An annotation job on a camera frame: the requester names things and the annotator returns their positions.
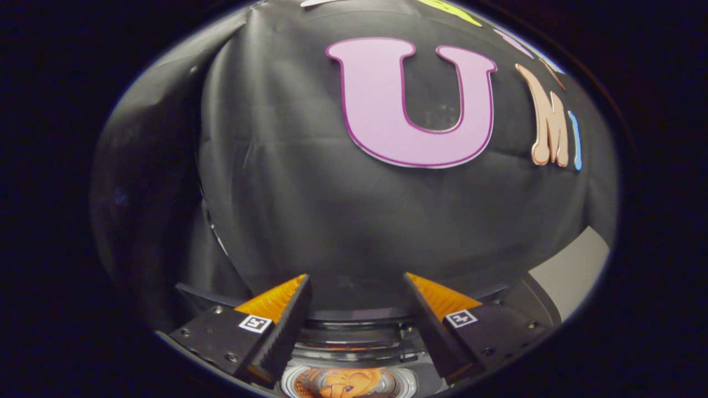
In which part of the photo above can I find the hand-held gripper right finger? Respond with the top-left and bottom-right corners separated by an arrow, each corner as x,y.
403,273 -> 552,386

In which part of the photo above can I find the black backdrop cloth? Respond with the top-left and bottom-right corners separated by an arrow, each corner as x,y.
88,0 -> 619,327

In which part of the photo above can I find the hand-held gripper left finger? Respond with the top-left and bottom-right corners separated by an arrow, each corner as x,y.
166,275 -> 312,389

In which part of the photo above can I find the thin metal stand pole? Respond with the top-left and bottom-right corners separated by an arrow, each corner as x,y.
206,213 -> 230,258

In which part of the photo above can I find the orange polo shirt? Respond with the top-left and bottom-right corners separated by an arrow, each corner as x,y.
293,368 -> 400,398

